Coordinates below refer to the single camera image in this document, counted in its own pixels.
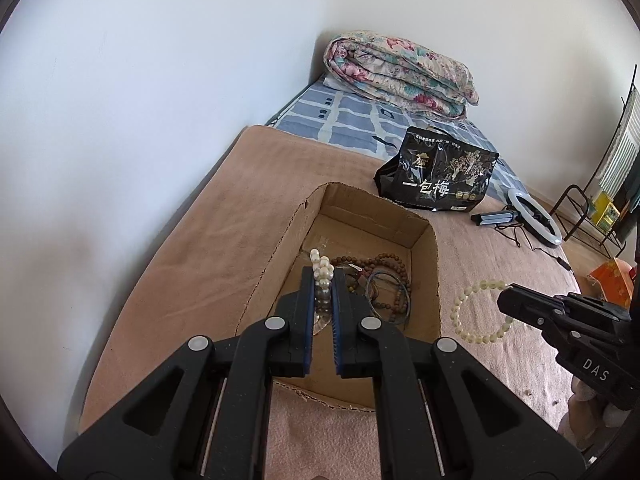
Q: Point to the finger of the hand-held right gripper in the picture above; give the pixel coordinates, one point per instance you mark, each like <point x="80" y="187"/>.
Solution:
<point x="525" y="305"/>

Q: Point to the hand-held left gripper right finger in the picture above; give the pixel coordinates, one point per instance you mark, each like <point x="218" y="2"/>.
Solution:
<point x="337" y="330"/>

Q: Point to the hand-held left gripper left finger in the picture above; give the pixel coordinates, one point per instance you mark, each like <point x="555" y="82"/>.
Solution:
<point x="307" y="320"/>

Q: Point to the dark metal bangle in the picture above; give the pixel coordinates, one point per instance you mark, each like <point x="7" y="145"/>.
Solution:
<point x="382" y="274"/>

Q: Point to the cardboard box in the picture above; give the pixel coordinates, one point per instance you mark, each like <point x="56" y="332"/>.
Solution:
<point x="370" y="220"/>

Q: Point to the person's right hand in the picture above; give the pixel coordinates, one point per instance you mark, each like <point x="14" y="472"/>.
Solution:
<point x="590" y="412"/>

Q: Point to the black folded tripod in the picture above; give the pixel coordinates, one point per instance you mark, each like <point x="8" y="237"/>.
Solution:
<point x="492" y="219"/>

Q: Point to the yellow green box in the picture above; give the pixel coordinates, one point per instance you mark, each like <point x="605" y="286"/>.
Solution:
<point x="607" y="215"/>

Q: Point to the pink fleece blanket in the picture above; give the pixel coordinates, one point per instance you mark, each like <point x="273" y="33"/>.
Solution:
<point x="200" y="260"/>

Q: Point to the dark grey hanging coat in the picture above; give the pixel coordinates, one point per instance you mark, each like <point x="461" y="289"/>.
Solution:
<point x="632" y="200"/>

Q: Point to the black snack bag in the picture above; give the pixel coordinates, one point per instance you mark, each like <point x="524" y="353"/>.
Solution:
<point x="430" y="180"/>

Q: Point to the striped hanging towel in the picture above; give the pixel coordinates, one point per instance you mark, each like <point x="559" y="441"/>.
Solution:
<point x="620" y="155"/>

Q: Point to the black metal clothes rack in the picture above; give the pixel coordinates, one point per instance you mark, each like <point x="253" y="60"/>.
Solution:
<point x="612" y="132"/>

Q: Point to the blue patterned bedsheet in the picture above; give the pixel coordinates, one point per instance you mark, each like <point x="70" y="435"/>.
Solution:
<point x="340" y="115"/>

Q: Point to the folded floral quilt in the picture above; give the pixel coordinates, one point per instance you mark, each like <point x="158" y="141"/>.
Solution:
<point x="400" y="75"/>

